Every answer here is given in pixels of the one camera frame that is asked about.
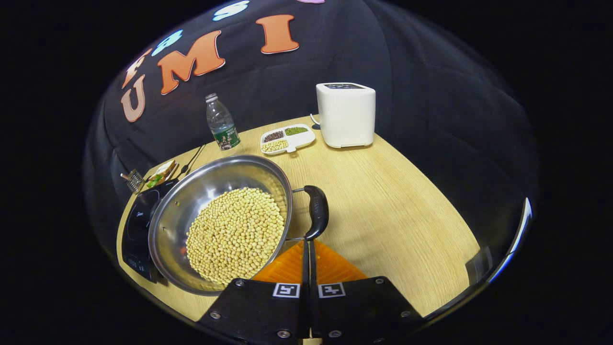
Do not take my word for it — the black power cable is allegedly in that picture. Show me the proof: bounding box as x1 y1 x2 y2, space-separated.
178 144 207 177

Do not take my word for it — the small metal grid tool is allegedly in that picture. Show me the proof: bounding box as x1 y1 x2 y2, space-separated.
120 169 145 194

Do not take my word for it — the large soybean heap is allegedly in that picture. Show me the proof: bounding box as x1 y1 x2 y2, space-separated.
185 187 286 287

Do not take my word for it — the white divided dish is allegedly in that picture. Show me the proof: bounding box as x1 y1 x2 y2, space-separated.
260 124 317 155

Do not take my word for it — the black induction cooktop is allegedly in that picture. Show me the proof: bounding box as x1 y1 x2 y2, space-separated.
121 180 180 283

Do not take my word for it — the clear plastic water bottle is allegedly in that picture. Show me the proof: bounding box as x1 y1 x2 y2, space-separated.
205 92 242 152

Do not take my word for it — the sandwich with lettuce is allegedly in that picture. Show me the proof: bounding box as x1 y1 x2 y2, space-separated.
145 160 179 189

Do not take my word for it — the steel pot with black handle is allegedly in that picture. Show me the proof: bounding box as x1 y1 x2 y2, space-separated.
148 154 330 296

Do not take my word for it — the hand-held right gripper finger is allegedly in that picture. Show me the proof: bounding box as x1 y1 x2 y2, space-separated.
310 240 424 345
196 240 310 345

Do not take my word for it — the white toaster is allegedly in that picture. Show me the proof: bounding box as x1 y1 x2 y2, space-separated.
315 82 376 149

